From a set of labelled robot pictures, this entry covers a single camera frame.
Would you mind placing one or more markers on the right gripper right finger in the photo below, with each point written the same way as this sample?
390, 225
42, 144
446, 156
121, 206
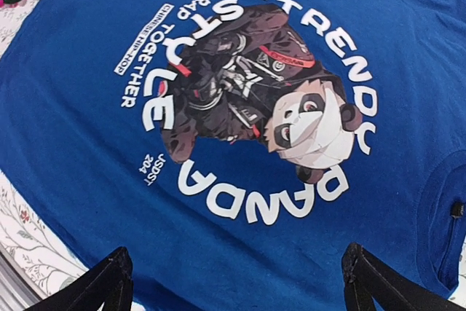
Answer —
368, 281

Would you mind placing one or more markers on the blue printed t-shirt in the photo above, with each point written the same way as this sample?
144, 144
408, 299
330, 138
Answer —
233, 136

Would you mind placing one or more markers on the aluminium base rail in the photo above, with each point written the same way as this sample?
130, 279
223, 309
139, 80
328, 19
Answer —
16, 292

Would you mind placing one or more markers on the floral table cloth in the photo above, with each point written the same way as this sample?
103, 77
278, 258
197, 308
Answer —
29, 238

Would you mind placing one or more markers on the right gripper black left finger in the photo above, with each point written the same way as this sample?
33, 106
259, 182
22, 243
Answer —
107, 286

